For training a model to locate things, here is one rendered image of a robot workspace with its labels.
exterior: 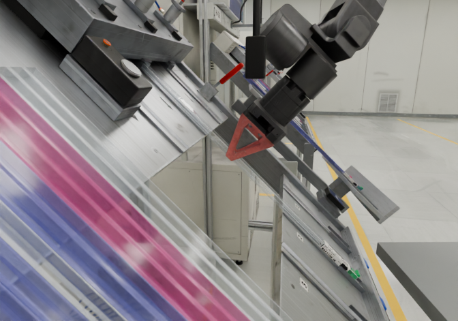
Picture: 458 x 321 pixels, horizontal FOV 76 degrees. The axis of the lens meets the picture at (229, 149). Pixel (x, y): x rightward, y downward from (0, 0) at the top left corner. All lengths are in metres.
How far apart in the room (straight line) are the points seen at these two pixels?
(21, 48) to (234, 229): 1.45
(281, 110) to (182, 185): 1.24
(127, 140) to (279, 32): 0.24
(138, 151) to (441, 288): 0.75
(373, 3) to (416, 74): 8.14
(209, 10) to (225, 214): 1.01
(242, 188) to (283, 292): 1.22
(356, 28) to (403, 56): 8.07
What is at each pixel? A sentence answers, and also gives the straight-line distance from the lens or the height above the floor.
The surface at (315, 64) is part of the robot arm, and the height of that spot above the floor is 1.09.
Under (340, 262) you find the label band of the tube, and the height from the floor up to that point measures 0.77.
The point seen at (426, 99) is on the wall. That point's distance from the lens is 8.77.
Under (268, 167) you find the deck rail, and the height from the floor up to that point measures 0.87.
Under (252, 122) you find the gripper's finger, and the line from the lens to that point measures 0.44.
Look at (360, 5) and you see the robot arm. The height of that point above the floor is 1.17.
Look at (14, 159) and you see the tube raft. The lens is 0.22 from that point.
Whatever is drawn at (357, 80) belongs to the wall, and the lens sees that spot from 8.26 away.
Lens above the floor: 1.08
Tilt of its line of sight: 15 degrees down
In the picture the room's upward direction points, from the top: straight up
